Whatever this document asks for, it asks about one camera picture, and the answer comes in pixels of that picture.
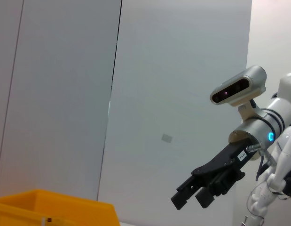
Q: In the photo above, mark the yellow plastic bin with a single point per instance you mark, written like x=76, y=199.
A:
x=65, y=209

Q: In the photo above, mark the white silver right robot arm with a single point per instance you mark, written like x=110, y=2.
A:
x=260, y=124

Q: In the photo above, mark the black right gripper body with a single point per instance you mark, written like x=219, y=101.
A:
x=225, y=157

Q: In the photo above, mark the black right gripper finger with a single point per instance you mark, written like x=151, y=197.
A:
x=206, y=197
x=183, y=197

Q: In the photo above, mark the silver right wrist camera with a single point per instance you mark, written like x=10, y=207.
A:
x=239, y=87

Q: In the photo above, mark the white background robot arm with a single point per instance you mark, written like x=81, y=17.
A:
x=281, y=169

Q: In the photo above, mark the small grey wall label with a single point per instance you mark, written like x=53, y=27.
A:
x=167, y=137

